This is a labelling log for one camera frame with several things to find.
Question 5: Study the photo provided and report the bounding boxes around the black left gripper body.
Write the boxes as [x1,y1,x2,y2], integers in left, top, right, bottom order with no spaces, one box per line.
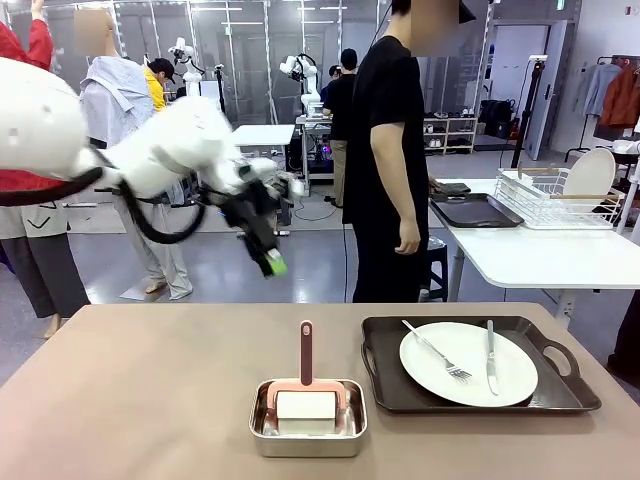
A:
[219,179,281,251]

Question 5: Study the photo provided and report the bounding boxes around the dark brown serving tray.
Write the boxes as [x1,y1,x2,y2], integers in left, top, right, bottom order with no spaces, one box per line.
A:
[360,315,603,416]
[429,193,525,230]

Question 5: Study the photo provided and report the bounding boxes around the silver fork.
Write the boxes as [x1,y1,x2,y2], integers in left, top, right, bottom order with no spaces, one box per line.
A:
[402,319,473,386]

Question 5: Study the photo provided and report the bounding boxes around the silver table knife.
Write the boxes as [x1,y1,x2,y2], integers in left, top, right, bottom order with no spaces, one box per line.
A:
[485,319,500,396]

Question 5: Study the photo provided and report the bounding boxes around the white round plate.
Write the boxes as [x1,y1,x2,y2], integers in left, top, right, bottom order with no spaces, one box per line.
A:
[399,322,540,407]
[569,148,617,204]

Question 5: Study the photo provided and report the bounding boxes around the person right forearm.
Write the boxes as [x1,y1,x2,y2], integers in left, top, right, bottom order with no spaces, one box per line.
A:
[377,159,424,226]

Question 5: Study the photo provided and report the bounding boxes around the person right hand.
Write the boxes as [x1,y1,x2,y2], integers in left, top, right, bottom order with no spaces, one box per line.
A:
[393,219,423,256]

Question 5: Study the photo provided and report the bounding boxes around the white background table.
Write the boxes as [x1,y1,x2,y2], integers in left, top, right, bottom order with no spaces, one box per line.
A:
[232,123,296,150]

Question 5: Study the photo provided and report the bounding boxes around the pink lint roller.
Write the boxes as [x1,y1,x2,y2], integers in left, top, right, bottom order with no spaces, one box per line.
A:
[264,320,350,435]

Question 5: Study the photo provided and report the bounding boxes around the standing person in black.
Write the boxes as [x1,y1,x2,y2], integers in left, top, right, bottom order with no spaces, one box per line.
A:
[322,48,359,209]

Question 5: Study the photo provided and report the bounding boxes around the person in yellow top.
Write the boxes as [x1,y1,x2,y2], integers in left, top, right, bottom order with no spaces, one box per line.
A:
[143,57,177,114]

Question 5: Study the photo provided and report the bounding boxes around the grey plastic stool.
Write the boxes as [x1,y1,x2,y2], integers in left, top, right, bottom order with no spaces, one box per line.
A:
[427,237,450,303]

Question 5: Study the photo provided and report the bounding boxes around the person body in black clothes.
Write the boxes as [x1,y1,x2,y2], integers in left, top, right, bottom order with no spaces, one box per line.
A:
[342,0,476,305]

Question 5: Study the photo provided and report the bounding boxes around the mannequin with striped shirt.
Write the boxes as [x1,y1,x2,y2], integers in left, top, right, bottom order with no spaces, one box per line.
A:
[79,9,194,301]

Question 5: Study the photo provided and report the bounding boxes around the rectangular steel container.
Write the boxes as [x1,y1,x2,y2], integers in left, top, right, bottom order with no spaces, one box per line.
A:
[249,378,369,459]

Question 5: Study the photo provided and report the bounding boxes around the dark grey folded cloth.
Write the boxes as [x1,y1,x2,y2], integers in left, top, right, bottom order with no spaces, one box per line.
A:
[430,181,472,197]

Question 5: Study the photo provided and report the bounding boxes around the white shoe rack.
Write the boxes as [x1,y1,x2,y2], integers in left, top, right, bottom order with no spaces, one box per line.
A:
[423,114,480,156]

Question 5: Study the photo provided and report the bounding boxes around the mannequin with red coat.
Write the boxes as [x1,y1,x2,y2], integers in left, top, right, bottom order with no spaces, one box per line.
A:
[0,0,92,341]

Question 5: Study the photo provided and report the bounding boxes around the black bags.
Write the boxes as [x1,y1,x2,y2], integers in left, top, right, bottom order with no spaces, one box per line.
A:
[479,98,517,139]

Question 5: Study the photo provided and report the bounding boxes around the black tripod stand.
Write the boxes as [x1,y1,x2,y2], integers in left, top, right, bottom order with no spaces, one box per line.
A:
[510,53,549,169]

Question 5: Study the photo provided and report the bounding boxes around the hanging grey shirt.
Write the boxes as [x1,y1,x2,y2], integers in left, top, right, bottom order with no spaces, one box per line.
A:
[573,62,621,117]

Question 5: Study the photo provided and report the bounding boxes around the hanging orange jacket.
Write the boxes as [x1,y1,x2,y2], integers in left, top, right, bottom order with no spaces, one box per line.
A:
[598,64,640,129]

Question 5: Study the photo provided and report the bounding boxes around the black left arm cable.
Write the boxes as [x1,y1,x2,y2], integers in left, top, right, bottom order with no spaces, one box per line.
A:
[0,167,206,246]

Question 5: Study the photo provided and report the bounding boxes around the white wire dish rack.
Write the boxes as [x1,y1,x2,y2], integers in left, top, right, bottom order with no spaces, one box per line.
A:
[493,166,627,230]

